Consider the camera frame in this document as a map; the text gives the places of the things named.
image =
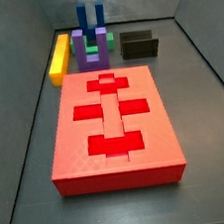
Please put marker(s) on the purple U-shaped block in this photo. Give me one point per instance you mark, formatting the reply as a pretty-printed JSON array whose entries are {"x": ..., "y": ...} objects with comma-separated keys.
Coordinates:
[{"x": 91, "y": 62}]

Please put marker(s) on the red board with slots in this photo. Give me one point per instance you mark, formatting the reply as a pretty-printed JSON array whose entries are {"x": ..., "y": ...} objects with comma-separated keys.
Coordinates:
[{"x": 113, "y": 132}]

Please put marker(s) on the green block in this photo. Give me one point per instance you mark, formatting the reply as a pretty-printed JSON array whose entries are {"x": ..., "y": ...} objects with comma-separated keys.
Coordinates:
[{"x": 91, "y": 48}]

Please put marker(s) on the yellow long block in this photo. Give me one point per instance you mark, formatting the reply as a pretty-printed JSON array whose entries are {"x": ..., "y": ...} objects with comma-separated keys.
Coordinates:
[{"x": 60, "y": 60}]

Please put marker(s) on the black block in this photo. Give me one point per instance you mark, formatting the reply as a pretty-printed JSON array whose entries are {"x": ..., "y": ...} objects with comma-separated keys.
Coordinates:
[{"x": 138, "y": 44}]

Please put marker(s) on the blue U-shaped block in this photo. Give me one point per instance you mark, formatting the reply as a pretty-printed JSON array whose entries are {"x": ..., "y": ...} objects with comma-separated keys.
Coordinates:
[{"x": 89, "y": 30}]

